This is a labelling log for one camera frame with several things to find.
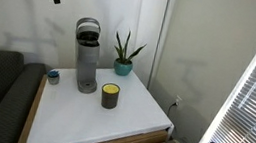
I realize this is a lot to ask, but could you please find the grey pod coffeemaker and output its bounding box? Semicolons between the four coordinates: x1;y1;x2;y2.
66;15;107;96

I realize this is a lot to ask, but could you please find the blue succulent in grey pot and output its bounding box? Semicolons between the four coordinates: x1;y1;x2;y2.
44;68;62;87

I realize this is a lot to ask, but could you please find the snake plant in teal pot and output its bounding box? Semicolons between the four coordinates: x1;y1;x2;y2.
109;27;150;80

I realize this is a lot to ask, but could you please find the thin metal pole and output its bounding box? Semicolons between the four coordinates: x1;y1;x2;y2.
146;0;172;91

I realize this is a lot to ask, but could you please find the dark jar yellow candle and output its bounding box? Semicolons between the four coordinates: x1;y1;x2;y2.
99;81;122;111

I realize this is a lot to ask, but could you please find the white table board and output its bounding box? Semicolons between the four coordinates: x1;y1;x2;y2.
25;56;182;143

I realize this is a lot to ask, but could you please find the black power cord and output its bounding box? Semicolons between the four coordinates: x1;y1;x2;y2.
165;100;179;121

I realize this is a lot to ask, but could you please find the white wall outlet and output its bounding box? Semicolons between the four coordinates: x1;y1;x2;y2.
174;94;184;108

